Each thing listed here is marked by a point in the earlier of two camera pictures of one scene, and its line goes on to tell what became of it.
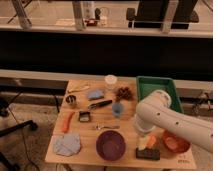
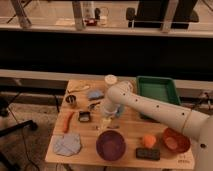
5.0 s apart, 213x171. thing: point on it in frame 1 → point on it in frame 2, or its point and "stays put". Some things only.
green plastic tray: [146, 85] stays put
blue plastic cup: [118, 109] stays put
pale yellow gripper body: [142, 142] → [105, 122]
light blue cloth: [67, 144] stays put
